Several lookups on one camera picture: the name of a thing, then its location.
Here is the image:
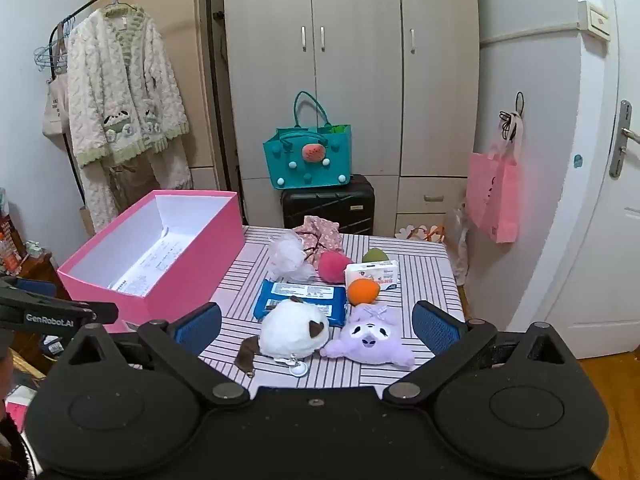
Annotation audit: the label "light wooden cabinet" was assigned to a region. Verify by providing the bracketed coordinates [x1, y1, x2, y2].
[90, 0, 227, 192]

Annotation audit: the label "wire clothes hangers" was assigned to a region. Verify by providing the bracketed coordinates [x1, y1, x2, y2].
[33, 14, 77, 70]

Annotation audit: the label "printed paper sheet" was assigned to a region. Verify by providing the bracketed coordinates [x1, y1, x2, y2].
[111, 237, 194, 294]

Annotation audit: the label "white door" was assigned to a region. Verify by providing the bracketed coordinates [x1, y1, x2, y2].
[542, 0, 640, 361]

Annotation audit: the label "black hair ties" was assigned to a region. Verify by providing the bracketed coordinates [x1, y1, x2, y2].
[499, 92, 525, 140]

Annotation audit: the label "canvas tote bag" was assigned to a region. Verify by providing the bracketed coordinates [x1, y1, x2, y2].
[42, 24, 71, 139]

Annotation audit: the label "beige wardrobe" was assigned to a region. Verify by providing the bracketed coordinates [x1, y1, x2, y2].
[221, 0, 482, 235]

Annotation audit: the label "white fleece cardigan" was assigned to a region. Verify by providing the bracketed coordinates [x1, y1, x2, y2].
[66, 4, 191, 169]

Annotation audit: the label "pink strawberry plush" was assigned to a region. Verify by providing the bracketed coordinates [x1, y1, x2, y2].
[318, 251, 354, 284]

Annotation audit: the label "clear plastic bag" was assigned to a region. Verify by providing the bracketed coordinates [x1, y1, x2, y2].
[444, 204, 471, 287]

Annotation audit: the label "white tissue pack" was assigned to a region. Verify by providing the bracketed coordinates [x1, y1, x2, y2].
[344, 260, 401, 292]

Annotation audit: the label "white plush with brown patches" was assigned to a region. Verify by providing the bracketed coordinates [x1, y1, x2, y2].
[235, 297, 331, 377]

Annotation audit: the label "striped tablecloth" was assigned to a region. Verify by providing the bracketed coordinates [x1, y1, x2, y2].
[197, 225, 464, 392]

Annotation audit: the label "teal felt tote bag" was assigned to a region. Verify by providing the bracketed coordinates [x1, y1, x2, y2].
[263, 91, 353, 191]

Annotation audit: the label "metal door handle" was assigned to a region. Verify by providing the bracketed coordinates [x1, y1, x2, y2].
[608, 100, 640, 179]

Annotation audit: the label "orange plush ball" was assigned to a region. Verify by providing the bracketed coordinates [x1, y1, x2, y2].
[347, 279, 381, 306]

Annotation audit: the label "pink floral cloth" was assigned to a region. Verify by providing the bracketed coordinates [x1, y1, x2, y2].
[292, 215, 346, 262]

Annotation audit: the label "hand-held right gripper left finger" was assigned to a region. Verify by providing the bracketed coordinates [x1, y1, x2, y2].
[64, 302, 251, 406]

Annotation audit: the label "wooden side table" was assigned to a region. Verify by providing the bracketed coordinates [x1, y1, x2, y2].
[10, 247, 63, 306]

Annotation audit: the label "pink cardboard box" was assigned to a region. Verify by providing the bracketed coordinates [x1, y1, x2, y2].
[57, 190, 246, 334]

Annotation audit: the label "black clothes rack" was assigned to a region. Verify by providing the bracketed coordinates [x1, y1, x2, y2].
[49, 0, 238, 226]

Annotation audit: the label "cream fleece pants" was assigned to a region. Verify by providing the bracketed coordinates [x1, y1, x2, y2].
[80, 137, 194, 234]

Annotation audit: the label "blue wet wipes pack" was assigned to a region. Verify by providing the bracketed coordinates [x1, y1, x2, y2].
[253, 280, 347, 329]

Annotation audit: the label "pink tote bag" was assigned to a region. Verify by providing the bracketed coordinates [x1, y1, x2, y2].
[465, 132, 524, 245]

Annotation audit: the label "white mesh bath sponge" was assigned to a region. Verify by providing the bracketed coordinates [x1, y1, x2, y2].
[269, 233, 317, 284]

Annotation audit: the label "white wall box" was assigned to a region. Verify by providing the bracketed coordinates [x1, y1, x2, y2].
[577, 0, 612, 44]

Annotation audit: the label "purple plush toy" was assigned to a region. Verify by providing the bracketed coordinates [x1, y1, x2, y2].
[320, 303, 416, 369]

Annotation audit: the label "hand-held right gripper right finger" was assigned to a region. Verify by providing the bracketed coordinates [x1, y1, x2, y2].
[382, 301, 573, 404]

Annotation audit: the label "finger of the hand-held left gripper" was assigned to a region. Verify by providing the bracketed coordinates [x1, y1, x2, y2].
[0, 276, 57, 302]
[0, 297, 120, 332]

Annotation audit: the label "black suitcase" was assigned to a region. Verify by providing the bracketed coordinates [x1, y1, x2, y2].
[280, 174, 376, 237]

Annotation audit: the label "floral gift bag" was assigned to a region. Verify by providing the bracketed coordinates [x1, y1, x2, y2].
[394, 225, 446, 242]

